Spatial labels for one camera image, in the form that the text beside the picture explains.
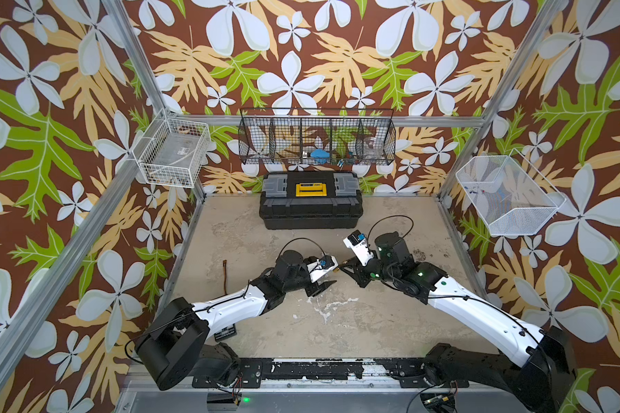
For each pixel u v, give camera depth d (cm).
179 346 42
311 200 96
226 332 80
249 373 75
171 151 86
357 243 66
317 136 99
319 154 96
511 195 82
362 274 67
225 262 98
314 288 72
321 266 68
